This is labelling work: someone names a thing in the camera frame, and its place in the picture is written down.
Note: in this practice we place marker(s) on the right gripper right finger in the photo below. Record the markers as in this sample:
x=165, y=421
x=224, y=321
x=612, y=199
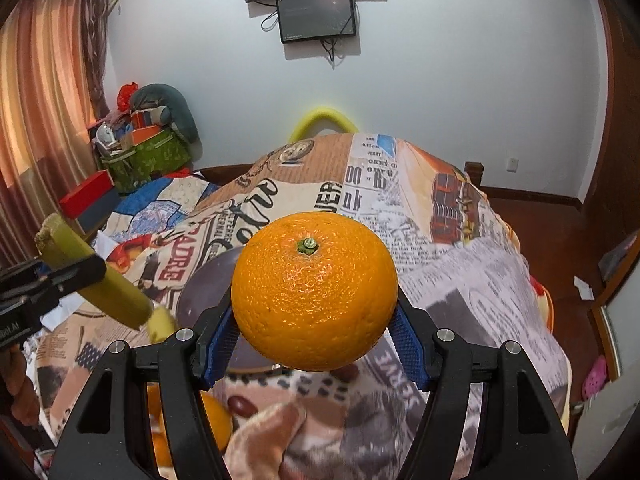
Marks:
x=520, y=435

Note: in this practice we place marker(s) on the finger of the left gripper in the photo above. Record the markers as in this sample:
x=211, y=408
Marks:
x=22, y=274
x=71, y=278

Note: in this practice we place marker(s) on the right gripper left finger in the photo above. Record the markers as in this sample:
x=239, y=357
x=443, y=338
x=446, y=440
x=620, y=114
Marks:
x=108, y=435

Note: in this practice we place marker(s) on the sugarcane piece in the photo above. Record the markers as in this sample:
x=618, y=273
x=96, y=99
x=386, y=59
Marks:
x=61, y=247
x=161, y=325

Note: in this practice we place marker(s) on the large orange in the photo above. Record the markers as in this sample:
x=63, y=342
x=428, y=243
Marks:
x=314, y=291
x=219, y=419

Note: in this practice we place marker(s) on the small tangerine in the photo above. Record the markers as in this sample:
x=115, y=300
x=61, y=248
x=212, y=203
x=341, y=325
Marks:
x=161, y=449
x=154, y=405

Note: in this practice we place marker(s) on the red jujube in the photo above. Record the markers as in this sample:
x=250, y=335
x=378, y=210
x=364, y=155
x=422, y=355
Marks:
x=348, y=373
x=241, y=406

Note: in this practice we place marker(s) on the dark purple plate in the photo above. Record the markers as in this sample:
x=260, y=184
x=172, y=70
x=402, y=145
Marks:
x=204, y=290

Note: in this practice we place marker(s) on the pink slipper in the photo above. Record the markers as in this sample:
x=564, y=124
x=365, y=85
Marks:
x=595, y=379

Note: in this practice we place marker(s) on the red box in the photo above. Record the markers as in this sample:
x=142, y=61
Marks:
x=75, y=202

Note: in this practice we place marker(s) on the blue patchwork quilt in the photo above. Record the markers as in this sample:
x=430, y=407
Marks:
x=155, y=207

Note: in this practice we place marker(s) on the green patterned box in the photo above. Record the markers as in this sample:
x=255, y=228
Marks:
x=162, y=154

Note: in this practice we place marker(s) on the printed newspaper pattern blanket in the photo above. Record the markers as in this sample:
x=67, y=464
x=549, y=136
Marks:
x=454, y=261

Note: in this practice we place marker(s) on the orange striped curtain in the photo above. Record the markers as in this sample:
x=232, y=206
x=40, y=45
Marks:
x=46, y=111

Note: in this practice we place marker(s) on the grey neck pillow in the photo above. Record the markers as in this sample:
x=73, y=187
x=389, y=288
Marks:
x=174, y=110

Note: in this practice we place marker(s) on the wall socket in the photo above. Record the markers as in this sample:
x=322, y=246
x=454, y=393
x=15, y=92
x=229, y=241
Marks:
x=512, y=165

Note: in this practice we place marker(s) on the small wall monitor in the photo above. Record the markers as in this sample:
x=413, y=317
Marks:
x=302, y=20

